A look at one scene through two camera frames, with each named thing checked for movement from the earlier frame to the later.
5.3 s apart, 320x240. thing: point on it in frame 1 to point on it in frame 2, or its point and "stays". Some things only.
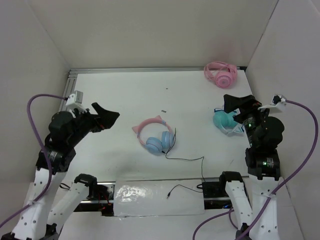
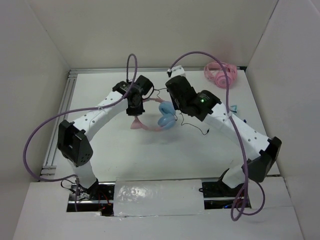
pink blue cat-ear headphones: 154,145 to 167,118
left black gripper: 106,119 to 138,111
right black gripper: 231,102 to 175,104
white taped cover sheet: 158,197 stays
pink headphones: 224,74 stays
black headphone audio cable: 165,152 to 158,89
